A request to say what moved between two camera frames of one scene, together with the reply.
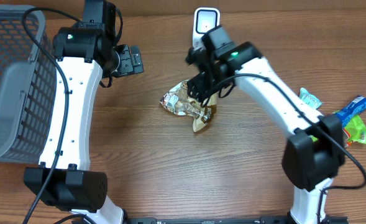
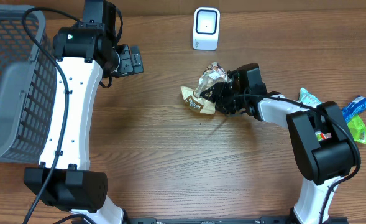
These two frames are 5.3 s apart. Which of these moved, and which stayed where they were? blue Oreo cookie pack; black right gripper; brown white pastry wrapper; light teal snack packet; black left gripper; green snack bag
Moved: black right gripper; brown white pastry wrapper
Stayed: black left gripper; green snack bag; light teal snack packet; blue Oreo cookie pack
